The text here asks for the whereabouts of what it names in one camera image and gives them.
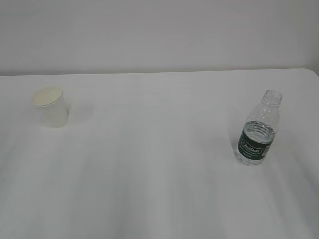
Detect clear water bottle green label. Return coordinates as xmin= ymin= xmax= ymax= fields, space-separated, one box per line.
xmin=235 ymin=90 xmax=283 ymax=166

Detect white paper cup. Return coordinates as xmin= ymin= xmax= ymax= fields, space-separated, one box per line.
xmin=32 ymin=86 xmax=68 ymax=128

